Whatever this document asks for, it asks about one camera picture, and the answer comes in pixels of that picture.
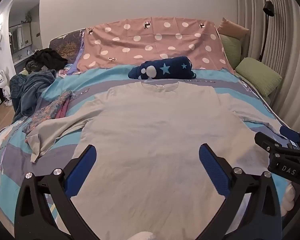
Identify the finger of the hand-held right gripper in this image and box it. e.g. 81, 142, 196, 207
279, 126, 300, 144
254, 131, 285, 157

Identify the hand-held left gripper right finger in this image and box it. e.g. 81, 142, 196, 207
199, 144, 283, 240

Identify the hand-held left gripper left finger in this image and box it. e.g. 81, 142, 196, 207
14, 144, 98, 240

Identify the white t-shirt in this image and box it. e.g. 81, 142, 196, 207
26, 81, 288, 240

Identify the black clothes pile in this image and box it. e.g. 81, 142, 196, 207
25, 49, 68, 72

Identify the person's right hand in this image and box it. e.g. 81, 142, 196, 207
281, 182, 297, 217

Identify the maroon cloth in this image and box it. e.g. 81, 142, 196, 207
54, 97, 71, 119

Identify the large green pillow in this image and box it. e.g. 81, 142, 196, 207
234, 57, 283, 98

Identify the floral cloth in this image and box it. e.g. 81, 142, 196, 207
22, 90, 74, 135

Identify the grey curtain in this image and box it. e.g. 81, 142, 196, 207
236, 0, 300, 130

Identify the dark blue blanket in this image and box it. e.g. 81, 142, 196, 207
10, 70, 57, 123

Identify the small green pillow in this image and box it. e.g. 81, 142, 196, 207
219, 34, 243, 68

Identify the blue striped duvet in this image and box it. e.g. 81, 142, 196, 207
0, 64, 298, 240

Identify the navy star blanket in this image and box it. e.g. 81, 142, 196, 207
128, 56, 197, 80

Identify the white bear figure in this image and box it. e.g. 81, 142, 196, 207
0, 66, 12, 107

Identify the beige pillow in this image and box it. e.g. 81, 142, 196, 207
217, 17, 250, 39

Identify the black floor lamp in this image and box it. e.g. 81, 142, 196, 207
259, 1, 275, 62

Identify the brown patterned pillow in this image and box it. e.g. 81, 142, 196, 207
49, 29, 87, 74

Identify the pink polka dot sheet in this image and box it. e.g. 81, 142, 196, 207
76, 17, 237, 74

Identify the mirror cabinet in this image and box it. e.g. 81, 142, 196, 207
9, 22, 33, 54

